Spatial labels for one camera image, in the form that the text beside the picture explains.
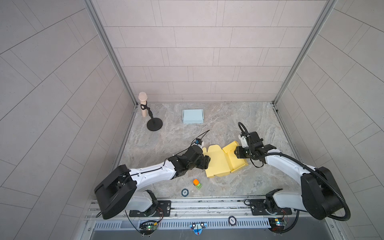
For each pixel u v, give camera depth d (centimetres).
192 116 106
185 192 76
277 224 68
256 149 66
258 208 71
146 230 65
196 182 77
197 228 65
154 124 102
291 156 52
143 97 84
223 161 84
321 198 41
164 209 71
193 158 61
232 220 68
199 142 72
